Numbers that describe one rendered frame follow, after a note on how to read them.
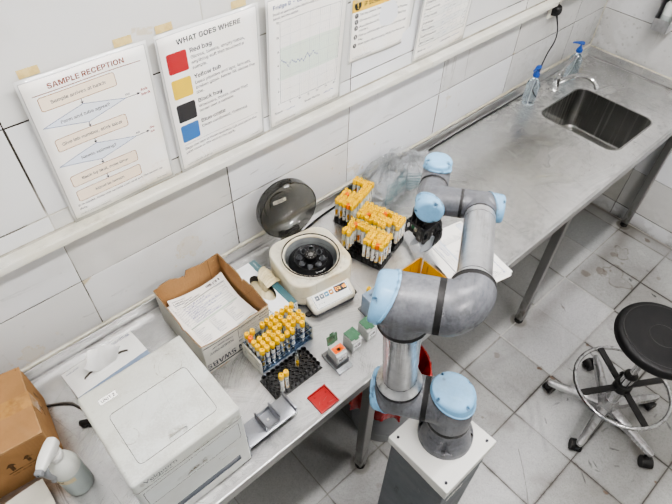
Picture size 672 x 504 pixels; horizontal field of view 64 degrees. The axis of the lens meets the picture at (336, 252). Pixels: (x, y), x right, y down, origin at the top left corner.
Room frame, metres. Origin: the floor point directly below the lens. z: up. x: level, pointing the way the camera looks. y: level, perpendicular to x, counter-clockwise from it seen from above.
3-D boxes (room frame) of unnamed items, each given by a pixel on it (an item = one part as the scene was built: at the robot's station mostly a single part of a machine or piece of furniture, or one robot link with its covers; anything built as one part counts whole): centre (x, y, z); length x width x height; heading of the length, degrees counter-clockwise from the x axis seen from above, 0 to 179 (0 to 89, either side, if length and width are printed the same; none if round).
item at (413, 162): (1.79, -0.33, 0.94); 0.20 x 0.17 x 0.14; 108
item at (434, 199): (1.04, -0.26, 1.43); 0.11 x 0.11 x 0.08; 77
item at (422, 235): (1.13, -0.26, 1.27); 0.09 x 0.08 x 0.12; 132
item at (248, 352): (0.93, 0.17, 0.91); 0.20 x 0.10 x 0.07; 133
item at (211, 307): (1.01, 0.38, 0.95); 0.29 x 0.25 x 0.15; 43
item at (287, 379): (0.84, 0.13, 0.93); 0.17 x 0.09 x 0.11; 133
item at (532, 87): (2.40, -0.93, 0.97); 0.08 x 0.07 x 0.20; 136
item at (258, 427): (0.65, 0.19, 0.92); 0.21 x 0.07 x 0.05; 133
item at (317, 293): (1.21, 0.08, 0.94); 0.30 x 0.24 x 0.12; 34
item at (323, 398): (0.76, 0.02, 0.88); 0.07 x 0.07 x 0.01; 43
